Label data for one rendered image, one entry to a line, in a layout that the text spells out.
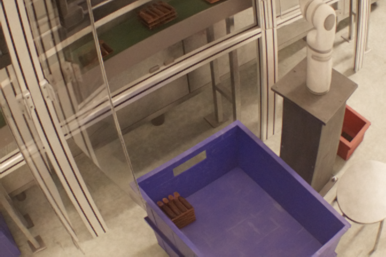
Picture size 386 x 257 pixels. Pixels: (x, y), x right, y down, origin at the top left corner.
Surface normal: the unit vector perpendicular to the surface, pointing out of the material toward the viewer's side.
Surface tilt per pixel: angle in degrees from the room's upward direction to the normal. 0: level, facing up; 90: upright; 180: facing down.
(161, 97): 90
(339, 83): 0
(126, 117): 90
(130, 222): 0
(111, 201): 0
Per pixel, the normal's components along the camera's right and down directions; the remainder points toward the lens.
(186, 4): -0.14, -0.69
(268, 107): 0.55, 0.54
